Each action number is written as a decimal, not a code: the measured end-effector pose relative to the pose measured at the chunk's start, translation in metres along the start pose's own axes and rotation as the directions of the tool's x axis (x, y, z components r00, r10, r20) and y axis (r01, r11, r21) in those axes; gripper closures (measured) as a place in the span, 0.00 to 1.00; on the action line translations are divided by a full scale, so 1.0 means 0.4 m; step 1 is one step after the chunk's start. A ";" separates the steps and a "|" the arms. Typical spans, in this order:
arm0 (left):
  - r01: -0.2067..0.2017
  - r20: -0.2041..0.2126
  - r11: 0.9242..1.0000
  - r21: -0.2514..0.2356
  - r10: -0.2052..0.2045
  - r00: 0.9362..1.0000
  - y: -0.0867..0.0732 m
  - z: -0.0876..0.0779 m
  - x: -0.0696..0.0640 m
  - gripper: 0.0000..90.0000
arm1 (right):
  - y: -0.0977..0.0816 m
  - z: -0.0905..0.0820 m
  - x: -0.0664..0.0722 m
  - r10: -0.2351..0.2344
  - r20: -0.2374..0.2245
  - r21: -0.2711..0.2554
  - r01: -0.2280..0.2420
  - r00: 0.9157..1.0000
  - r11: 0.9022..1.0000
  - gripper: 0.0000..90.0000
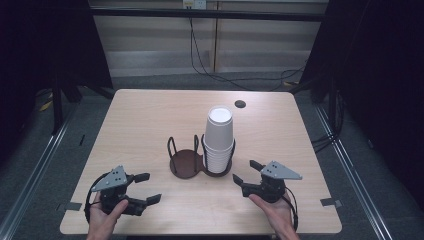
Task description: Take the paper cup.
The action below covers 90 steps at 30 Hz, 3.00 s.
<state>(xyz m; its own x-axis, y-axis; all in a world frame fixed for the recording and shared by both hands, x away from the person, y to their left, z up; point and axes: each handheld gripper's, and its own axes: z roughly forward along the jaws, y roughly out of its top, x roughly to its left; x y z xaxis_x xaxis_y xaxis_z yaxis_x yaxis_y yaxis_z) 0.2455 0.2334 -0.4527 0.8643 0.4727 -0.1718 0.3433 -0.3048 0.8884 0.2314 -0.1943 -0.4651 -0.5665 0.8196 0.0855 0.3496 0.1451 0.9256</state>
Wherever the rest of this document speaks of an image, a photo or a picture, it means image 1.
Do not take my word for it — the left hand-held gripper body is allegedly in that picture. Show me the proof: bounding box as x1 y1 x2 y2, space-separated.
90 165 148 217

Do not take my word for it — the black curtain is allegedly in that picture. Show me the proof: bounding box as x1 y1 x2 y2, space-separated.
0 0 114 168
298 0 424 203

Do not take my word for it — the dark brown double cup holder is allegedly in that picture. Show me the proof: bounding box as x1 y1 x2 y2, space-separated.
167 134 236 180

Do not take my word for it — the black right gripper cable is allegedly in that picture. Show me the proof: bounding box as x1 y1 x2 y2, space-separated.
282 185 300 232

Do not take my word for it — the black horizontal bar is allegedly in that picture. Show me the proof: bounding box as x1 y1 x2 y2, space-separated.
89 8 329 23

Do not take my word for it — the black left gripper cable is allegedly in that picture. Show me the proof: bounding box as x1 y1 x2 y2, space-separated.
84 172 112 224

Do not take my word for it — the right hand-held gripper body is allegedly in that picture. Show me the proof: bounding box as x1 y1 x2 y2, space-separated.
241 160 303 204

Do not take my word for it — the person's left hand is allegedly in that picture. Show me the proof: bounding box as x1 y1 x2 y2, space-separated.
87 193 130 235

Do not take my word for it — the black wall socket cable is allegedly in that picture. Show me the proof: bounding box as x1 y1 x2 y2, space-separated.
188 9 254 92

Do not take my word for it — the person's right hand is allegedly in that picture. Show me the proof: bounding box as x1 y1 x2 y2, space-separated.
248 193 298 234

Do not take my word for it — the white wall socket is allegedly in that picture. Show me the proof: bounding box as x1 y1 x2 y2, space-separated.
182 0 208 10

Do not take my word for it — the yellow floor marker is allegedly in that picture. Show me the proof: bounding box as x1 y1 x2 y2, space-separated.
38 99 54 113

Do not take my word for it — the grey tape strip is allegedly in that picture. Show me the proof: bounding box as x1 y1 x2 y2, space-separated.
320 197 343 208
64 201 83 212

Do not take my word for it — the black metal stand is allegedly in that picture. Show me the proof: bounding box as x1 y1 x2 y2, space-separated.
50 74 65 136

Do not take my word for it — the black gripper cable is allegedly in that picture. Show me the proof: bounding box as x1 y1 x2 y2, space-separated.
282 185 300 232
84 172 112 224

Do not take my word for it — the black floor cable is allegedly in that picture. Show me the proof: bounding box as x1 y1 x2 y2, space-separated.
213 61 308 93

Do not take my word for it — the white paper cup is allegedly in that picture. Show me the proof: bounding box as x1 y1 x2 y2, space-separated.
203 105 235 152

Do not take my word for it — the aluminium floor rail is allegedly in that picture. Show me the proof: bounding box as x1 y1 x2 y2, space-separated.
0 108 79 240
314 104 396 240

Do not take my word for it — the black cable bundle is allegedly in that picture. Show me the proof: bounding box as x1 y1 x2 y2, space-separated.
310 89 344 154

